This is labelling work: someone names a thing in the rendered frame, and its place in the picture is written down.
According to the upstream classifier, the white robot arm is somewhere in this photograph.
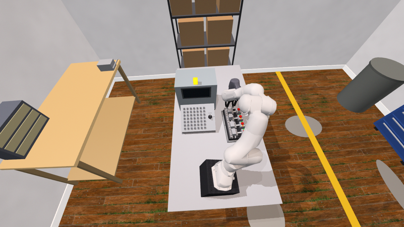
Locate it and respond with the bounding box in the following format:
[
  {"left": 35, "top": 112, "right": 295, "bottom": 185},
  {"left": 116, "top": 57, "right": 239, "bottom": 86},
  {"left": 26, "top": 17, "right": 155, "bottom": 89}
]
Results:
[{"left": 211, "top": 78, "right": 277, "bottom": 191}]

